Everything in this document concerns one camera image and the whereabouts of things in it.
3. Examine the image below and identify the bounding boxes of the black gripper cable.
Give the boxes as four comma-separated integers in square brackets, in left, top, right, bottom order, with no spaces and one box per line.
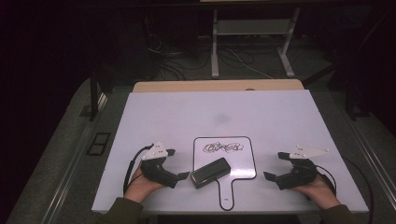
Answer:
[315,154,375,224]
[122,143,155,195]

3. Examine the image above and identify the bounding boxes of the white metal stand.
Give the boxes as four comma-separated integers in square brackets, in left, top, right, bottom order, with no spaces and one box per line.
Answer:
[210,7,302,79]

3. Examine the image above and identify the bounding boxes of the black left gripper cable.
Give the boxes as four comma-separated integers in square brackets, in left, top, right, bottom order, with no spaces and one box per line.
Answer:
[122,143,155,195]

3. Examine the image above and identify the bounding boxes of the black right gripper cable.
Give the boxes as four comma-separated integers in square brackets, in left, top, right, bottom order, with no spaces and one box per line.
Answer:
[315,154,375,224]

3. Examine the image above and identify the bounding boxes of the white floor cable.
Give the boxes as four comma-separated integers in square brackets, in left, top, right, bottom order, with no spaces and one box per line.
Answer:
[224,47,275,80]

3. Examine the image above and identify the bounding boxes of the dark metal stand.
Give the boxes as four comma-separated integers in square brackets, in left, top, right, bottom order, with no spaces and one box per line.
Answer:
[341,82,370,121]
[88,68,108,122]

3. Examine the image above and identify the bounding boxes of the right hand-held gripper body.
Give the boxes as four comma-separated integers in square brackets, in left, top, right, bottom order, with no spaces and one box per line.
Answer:
[275,144,331,191]

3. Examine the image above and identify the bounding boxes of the black whiteboard eraser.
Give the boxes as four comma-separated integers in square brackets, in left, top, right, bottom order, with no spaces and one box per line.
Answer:
[190,157,233,189]

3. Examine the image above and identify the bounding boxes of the black floor cables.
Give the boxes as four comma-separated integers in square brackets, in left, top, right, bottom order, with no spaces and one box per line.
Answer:
[145,15,256,82]

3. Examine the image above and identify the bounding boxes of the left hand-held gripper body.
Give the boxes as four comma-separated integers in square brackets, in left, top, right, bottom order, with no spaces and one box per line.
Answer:
[139,141,180,189]

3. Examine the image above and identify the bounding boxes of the person's right hand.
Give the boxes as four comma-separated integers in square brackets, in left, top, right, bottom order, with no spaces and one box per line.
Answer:
[291,173,342,210]

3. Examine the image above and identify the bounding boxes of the white paddle-shaped whiteboard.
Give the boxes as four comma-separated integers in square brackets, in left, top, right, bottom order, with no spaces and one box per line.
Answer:
[192,135,258,212]

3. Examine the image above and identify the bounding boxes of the person's left hand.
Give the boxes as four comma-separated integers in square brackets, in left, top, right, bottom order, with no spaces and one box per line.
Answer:
[123,166,166,203]

